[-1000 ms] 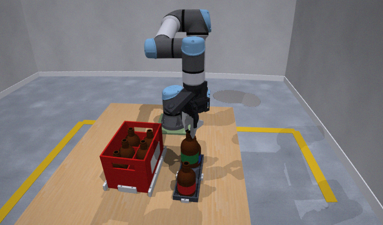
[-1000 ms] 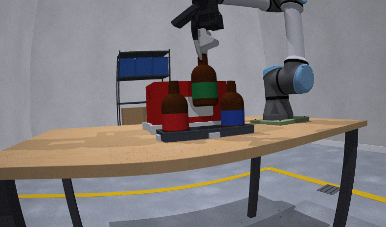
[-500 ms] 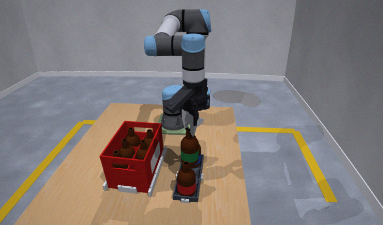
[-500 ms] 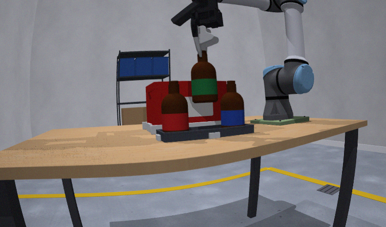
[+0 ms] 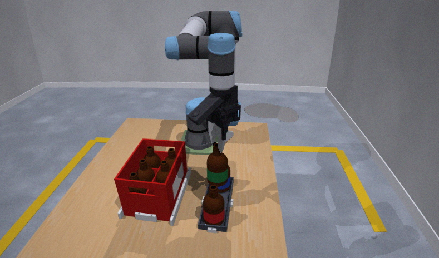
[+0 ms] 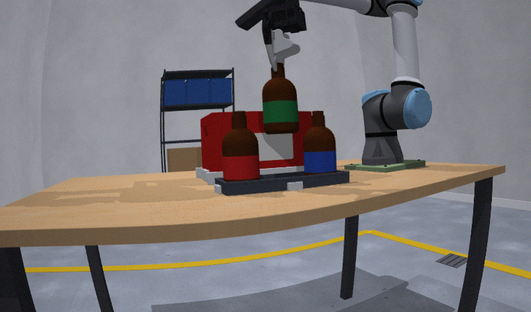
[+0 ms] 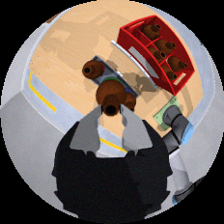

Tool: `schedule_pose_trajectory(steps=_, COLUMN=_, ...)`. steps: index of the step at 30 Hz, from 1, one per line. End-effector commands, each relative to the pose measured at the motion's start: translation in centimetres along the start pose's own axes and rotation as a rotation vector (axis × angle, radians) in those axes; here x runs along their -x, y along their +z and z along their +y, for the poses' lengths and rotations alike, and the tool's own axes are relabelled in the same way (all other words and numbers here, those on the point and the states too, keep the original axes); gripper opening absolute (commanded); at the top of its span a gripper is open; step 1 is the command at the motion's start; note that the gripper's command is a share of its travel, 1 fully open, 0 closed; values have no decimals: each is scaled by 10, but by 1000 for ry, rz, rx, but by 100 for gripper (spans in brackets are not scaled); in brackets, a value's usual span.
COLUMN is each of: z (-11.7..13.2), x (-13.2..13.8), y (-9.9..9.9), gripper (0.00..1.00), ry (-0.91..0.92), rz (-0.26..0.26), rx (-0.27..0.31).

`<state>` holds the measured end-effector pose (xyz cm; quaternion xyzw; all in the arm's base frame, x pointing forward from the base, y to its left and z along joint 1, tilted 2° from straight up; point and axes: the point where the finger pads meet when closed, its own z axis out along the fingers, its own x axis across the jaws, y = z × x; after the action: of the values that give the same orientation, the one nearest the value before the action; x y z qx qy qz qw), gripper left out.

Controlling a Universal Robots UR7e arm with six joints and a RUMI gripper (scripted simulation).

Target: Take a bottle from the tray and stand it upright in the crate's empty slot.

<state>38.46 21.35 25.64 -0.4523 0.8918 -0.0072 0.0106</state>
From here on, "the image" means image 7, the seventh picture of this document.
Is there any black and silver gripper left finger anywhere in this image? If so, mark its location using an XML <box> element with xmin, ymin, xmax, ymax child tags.
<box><xmin>51</xmin><ymin>104</ymin><xmax>103</xmax><ymax>178</ymax></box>

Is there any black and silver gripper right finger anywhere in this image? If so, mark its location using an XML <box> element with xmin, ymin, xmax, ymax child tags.
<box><xmin>120</xmin><ymin>104</ymin><xmax>173</xmax><ymax>177</ymax></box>

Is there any red plastic crate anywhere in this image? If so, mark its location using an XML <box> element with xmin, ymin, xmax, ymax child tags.
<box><xmin>117</xmin><ymin>15</ymin><xmax>195</xmax><ymax>96</ymax></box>

